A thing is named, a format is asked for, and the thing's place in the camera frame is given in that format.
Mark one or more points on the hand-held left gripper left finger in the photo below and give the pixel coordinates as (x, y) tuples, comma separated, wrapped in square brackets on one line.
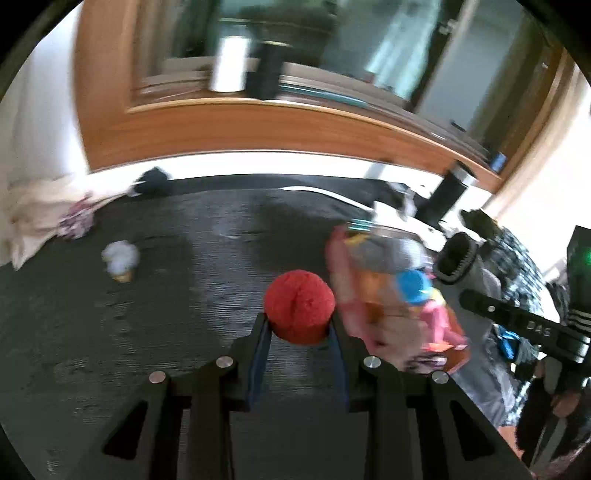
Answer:
[(259, 353)]

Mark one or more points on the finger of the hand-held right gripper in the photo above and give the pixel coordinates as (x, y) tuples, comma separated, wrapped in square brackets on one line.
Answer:
[(512, 316)]

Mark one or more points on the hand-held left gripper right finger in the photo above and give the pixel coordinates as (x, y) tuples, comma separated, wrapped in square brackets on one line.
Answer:
[(338, 364)]

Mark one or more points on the red fuzzy ball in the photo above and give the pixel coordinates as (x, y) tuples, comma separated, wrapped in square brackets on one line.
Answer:
[(299, 304)]

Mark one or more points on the black and white plaid cloth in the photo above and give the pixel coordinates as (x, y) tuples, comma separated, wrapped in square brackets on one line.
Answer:
[(521, 267)]

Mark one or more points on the grey sock with black cuff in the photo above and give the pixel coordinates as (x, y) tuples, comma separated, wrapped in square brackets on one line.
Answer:
[(457, 258)]

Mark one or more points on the clear container with colourful toys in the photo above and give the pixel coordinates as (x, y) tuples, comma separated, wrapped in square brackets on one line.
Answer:
[(392, 295)]

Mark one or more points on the black flask with silver rim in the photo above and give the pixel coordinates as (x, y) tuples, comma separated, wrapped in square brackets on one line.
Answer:
[(445, 198)]

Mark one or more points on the white crumpled cloth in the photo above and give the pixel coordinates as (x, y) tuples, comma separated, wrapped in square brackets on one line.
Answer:
[(406, 212)]

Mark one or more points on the small white plush toy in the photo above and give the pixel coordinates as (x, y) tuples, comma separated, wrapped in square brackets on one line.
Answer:
[(121, 258)]

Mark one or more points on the dark blue cloth bundle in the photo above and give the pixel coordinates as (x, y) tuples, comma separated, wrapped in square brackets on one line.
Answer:
[(152, 182)]

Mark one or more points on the patterned pink cloth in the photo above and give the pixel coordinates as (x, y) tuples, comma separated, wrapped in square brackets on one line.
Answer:
[(76, 219)]

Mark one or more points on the cream cloth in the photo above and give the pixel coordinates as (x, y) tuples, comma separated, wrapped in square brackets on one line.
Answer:
[(37, 212)]

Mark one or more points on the black cylinder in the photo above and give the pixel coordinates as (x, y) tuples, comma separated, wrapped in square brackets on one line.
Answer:
[(267, 71)]

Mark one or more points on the white cylinder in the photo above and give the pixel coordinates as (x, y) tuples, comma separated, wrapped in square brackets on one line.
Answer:
[(230, 64)]

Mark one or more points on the wooden window frame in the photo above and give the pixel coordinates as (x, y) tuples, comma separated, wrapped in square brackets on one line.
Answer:
[(277, 129)]

